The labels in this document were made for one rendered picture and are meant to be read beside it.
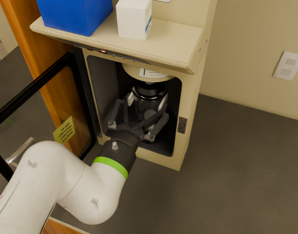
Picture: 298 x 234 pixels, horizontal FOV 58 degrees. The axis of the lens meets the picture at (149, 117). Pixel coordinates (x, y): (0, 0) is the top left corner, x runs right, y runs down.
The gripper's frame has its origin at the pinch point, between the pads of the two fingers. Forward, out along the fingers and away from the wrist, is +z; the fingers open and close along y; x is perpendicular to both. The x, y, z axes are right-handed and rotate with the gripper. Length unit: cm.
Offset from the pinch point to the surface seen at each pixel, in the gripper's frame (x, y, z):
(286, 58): 1, -38, 36
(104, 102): 5.1, 14.4, -3.2
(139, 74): -12.8, 0.9, -5.0
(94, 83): -6.0, 14.4, -6.3
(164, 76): -12.6, -5.4, -3.2
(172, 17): -31.6, -7.5, -6.8
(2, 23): 17, 95, 36
